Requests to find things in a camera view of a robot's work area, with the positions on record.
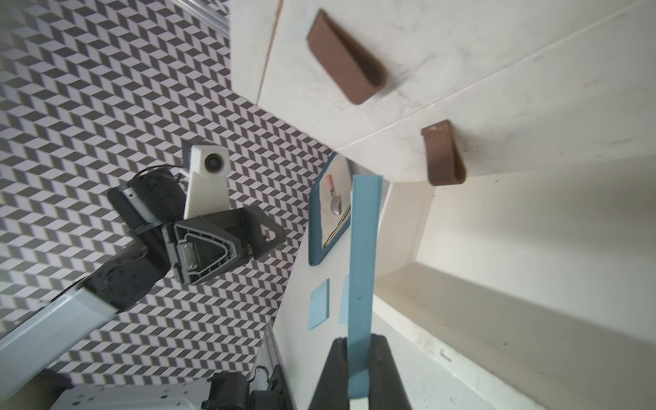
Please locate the blue sticky note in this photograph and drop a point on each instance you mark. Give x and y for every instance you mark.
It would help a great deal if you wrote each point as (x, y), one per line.
(366, 199)
(319, 305)
(343, 317)

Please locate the dark blue tray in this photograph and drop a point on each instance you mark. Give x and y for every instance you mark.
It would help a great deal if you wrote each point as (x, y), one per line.
(316, 252)

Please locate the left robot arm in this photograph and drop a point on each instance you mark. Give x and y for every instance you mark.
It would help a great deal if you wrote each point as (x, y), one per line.
(149, 200)

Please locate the pink-handled spoon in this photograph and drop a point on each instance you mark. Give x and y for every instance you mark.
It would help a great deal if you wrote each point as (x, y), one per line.
(336, 201)

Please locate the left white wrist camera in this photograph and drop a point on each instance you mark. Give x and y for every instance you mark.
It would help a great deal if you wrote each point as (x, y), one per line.
(206, 168)

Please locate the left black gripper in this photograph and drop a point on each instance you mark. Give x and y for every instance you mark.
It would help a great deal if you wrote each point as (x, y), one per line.
(198, 249)

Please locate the aluminium front rail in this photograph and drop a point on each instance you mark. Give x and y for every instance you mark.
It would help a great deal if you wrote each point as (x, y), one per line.
(268, 387)

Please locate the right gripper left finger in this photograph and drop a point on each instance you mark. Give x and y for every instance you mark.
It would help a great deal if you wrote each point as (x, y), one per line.
(331, 392)

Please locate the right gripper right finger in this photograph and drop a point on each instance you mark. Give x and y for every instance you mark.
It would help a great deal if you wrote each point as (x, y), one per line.
(386, 391)

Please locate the white three-drawer plastic cabinet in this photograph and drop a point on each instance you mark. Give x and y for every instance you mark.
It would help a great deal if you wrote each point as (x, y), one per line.
(526, 84)

